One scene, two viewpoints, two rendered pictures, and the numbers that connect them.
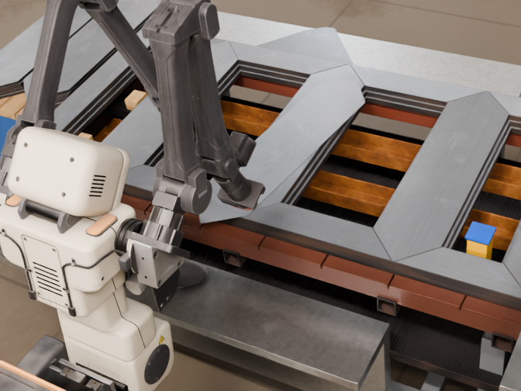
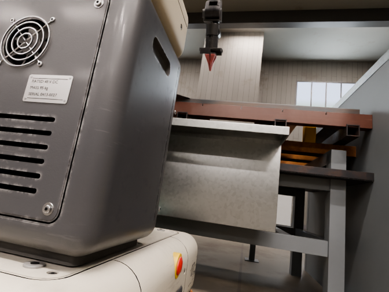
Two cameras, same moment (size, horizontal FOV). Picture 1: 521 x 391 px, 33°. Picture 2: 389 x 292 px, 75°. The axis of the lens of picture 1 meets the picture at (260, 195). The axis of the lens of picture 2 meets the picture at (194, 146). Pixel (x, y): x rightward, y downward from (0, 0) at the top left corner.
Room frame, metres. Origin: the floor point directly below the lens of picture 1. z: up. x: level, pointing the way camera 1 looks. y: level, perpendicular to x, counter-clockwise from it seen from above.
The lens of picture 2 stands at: (0.59, 0.48, 0.38)
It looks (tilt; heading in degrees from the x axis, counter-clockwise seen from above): 12 degrees up; 337
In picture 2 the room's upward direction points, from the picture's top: 8 degrees clockwise
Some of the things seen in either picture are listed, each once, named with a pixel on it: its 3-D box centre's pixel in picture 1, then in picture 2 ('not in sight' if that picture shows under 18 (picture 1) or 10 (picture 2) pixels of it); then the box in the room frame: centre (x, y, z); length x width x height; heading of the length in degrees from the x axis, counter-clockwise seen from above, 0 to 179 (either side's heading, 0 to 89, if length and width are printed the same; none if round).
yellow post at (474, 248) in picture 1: (478, 263); (308, 134); (1.49, -0.52, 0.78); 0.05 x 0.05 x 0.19; 56
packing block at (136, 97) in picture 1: (136, 101); not in sight; (2.41, 0.35, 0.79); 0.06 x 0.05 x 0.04; 146
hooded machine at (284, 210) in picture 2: not in sight; (275, 196); (5.87, -4.28, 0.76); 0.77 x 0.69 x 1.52; 54
